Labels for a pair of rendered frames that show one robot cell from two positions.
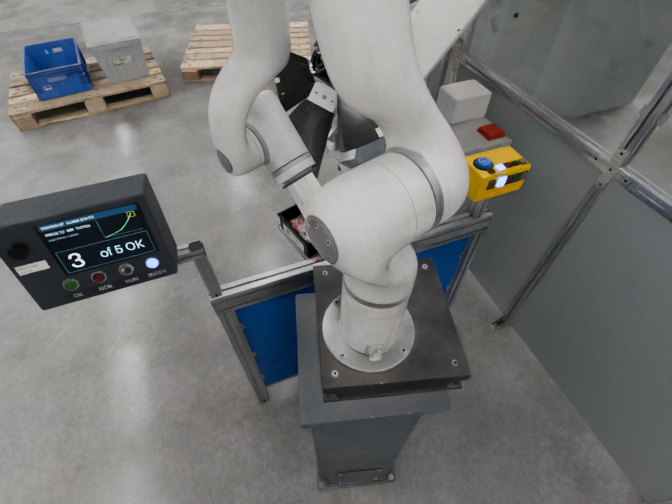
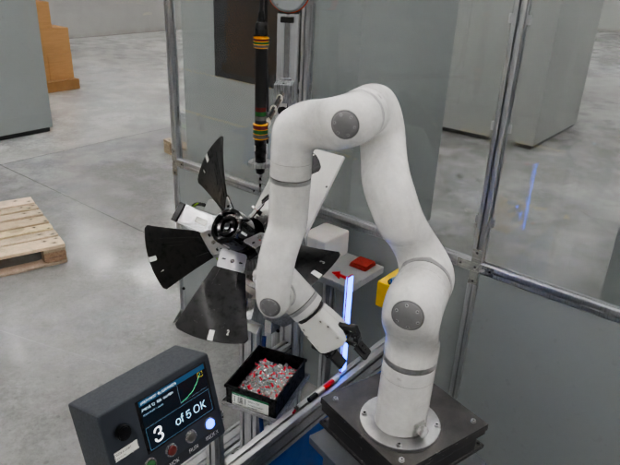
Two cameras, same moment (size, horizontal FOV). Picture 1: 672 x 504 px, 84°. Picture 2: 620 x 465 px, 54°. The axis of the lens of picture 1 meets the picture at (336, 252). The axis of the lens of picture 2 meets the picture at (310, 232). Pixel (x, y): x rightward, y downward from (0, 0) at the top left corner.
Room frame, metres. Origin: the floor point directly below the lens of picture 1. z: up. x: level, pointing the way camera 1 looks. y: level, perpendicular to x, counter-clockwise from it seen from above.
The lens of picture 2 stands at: (-0.48, 0.71, 2.01)
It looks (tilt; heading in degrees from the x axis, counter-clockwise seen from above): 25 degrees down; 329
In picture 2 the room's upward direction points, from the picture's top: 3 degrees clockwise
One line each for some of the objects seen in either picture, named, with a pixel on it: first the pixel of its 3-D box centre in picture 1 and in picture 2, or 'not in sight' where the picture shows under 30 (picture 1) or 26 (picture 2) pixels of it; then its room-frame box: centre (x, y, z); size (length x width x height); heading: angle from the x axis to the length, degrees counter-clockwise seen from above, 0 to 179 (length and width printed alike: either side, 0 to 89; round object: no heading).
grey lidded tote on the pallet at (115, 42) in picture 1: (118, 49); not in sight; (3.44, 1.90, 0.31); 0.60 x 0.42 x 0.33; 28
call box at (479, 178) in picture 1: (491, 175); (401, 291); (0.85, -0.45, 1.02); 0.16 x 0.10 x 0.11; 111
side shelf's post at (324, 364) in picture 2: not in sight; (325, 351); (1.39, -0.51, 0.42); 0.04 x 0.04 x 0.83; 21
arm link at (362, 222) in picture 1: (370, 240); (413, 320); (0.35, -0.05, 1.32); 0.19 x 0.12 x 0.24; 128
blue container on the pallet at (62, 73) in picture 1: (58, 68); not in sight; (3.20, 2.35, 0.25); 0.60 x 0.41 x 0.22; 28
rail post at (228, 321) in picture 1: (247, 362); not in sight; (0.56, 0.32, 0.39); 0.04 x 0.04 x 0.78; 21
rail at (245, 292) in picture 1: (361, 257); (324, 399); (0.71, -0.08, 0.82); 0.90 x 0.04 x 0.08; 111
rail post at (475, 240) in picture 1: (449, 292); not in sight; (0.87, -0.48, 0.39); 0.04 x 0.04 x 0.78; 21
